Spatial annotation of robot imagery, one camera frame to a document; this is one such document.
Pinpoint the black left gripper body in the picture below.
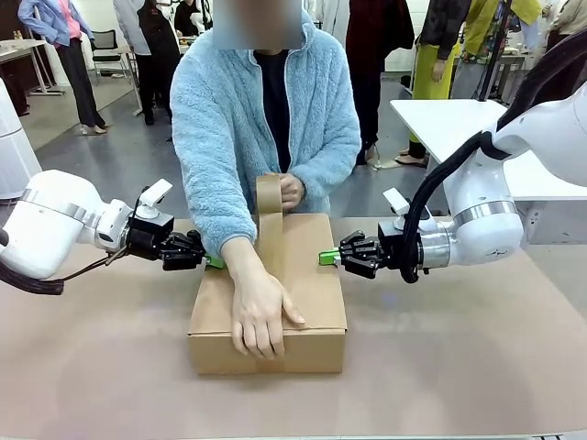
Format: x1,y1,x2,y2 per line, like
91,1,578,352
125,213,176,261

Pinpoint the person's left forearm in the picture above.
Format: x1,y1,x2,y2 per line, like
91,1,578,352
293,132,363,204

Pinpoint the person in black apron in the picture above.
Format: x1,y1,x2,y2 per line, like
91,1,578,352
136,0,183,127

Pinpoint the person in yellow skirt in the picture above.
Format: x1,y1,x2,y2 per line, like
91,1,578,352
393,0,474,170

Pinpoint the black stand pole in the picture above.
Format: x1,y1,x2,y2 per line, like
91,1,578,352
475,0,513,103

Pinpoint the person in blue pink shirt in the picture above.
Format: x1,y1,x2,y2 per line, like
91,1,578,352
17,0,112,137

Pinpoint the brown packing tape roll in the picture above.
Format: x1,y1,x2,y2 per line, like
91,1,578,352
254,172,290,217

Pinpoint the person in yellow floral top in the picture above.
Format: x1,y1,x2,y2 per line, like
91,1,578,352
458,0,543,101

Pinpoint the person's right hand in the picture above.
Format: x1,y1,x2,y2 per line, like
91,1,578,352
228,267,308,360

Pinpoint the black left arm cable bundle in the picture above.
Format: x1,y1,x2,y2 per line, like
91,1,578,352
0,228,135,296

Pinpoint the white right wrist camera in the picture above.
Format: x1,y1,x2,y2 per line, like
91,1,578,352
382,187,435,222

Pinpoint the person in blue fleece jacket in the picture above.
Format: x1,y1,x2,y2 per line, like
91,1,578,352
169,0,363,259

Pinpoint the black mesh chair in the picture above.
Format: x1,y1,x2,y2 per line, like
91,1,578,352
91,27,134,79

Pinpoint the grey background table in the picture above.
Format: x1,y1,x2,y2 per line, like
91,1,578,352
0,39,68,97

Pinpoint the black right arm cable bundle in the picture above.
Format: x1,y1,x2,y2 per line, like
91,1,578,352
398,27,587,284

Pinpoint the person in white shirt grey trousers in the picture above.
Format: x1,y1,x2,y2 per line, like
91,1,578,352
112,0,153,57

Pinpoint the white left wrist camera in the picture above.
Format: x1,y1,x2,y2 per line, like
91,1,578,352
137,179,175,219

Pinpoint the person's left hand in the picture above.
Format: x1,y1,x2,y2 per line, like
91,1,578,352
278,172,306,214

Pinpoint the brown cardboard box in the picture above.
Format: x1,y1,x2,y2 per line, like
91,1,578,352
186,213,349,376

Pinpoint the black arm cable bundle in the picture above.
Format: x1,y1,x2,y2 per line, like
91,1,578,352
398,27,587,284
0,228,135,296

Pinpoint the person's right forearm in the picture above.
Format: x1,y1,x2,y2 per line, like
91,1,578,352
185,178,277,286

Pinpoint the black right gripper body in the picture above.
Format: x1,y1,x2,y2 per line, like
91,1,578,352
376,219,423,272

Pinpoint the person in beige top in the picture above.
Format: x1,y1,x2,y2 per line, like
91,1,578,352
544,0,587,52

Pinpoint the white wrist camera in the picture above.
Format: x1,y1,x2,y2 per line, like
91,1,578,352
137,179,175,219
382,187,435,222

